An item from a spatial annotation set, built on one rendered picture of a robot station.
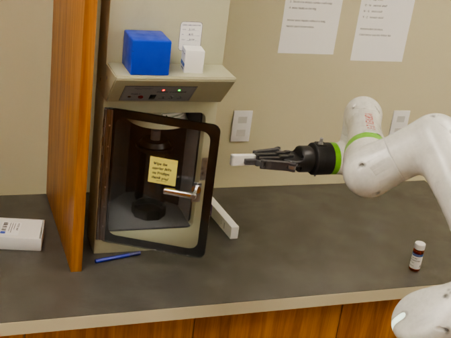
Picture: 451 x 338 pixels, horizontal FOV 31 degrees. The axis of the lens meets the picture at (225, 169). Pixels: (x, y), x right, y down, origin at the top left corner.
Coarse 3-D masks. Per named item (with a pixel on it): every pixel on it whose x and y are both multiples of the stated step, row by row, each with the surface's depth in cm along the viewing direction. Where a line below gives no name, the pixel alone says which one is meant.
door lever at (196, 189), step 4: (164, 188) 214; (168, 188) 214; (172, 188) 215; (192, 188) 218; (196, 188) 217; (200, 188) 217; (164, 192) 214; (168, 192) 214; (172, 192) 214; (176, 192) 214; (180, 192) 214; (184, 192) 214; (188, 192) 214; (192, 192) 214; (196, 192) 214; (184, 196) 214; (188, 196) 214; (192, 196) 213; (196, 196) 214
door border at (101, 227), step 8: (112, 112) 213; (104, 120) 214; (112, 120) 214; (104, 144) 217; (104, 152) 218; (104, 160) 219; (104, 168) 219; (104, 176) 220; (104, 184) 221; (104, 192) 222; (104, 200) 223; (104, 208) 224; (104, 216) 225; (104, 224) 226; (104, 232) 227; (104, 240) 228
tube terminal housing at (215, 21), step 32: (128, 0) 204; (160, 0) 207; (192, 0) 209; (224, 0) 212; (224, 32) 216; (96, 96) 222; (96, 128) 223; (96, 160) 224; (96, 192) 225; (96, 224) 228
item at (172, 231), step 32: (128, 128) 214; (160, 128) 213; (192, 128) 212; (128, 160) 218; (192, 160) 215; (128, 192) 221; (160, 192) 220; (128, 224) 225; (160, 224) 224; (192, 224) 222; (192, 256) 226
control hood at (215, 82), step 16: (112, 64) 207; (176, 64) 214; (208, 64) 218; (112, 80) 202; (128, 80) 201; (144, 80) 202; (160, 80) 204; (176, 80) 205; (192, 80) 206; (208, 80) 208; (224, 80) 209; (112, 96) 208; (192, 96) 215; (208, 96) 217; (224, 96) 218
